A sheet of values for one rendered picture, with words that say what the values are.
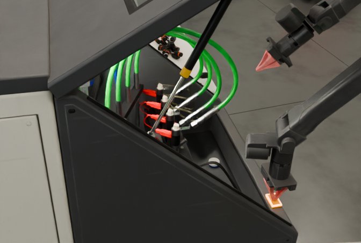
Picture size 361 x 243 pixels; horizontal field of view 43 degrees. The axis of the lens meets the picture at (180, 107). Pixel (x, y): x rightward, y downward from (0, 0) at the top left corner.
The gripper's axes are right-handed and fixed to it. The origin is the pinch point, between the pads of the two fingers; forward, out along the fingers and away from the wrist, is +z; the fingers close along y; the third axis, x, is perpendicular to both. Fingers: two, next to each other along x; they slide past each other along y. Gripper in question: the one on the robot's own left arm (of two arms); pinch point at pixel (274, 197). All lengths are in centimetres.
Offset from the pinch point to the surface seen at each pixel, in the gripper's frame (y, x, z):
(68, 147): 13, -54, -37
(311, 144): -133, 98, 97
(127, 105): -36, -37, -14
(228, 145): -34.2, -2.0, 6.8
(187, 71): 11, -30, -50
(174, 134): -21.0, -24.6, -11.3
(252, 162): -18.1, 0.5, 1.8
